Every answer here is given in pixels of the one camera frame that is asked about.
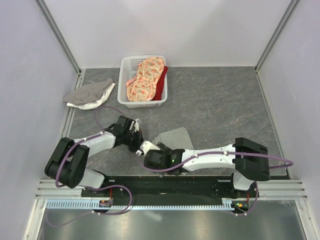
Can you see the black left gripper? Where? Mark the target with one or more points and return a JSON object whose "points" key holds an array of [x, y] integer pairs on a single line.
{"points": [[140, 139]]}

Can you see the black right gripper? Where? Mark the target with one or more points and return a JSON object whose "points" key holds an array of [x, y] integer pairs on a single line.
{"points": [[166, 150]]}

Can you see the grey-green cloth napkin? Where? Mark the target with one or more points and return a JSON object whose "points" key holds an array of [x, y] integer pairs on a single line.
{"points": [[175, 139]]}

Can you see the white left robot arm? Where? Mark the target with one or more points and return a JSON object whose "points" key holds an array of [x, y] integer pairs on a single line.
{"points": [[68, 162]]}

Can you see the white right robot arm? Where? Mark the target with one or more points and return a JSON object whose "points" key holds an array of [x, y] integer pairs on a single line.
{"points": [[246, 157]]}

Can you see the white cloth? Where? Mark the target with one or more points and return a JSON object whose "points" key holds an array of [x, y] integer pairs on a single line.
{"points": [[95, 104]]}

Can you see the floral mesh laundry bag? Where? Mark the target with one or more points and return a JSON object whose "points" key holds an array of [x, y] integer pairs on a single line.
{"points": [[142, 87]]}

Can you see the grey cloth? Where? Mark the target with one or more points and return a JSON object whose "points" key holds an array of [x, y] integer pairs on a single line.
{"points": [[87, 93]]}

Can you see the red cloth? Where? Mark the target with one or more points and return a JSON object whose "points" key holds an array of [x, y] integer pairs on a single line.
{"points": [[160, 85]]}

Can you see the white perforated plastic basket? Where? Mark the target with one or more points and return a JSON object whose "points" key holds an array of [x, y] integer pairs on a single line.
{"points": [[128, 70]]}

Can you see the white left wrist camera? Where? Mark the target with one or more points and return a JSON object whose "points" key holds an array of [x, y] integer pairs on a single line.
{"points": [[135, 125]]}

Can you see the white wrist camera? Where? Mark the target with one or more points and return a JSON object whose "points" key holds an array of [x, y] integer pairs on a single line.
{"points": [[135, 125], [145, 147]]}

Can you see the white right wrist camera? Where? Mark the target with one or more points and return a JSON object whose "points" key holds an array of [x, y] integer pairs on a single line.
{"points": [[145, 147]]}

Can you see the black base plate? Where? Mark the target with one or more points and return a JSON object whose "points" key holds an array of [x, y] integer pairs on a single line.
{"points": [[217, 187]]}

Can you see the slotted cable duct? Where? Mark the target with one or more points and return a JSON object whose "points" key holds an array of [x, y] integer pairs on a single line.
{"points": [[88, 204]]}

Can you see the aluminium frame rail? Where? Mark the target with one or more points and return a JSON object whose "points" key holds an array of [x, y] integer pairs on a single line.
{"points": [[237, 68]]}

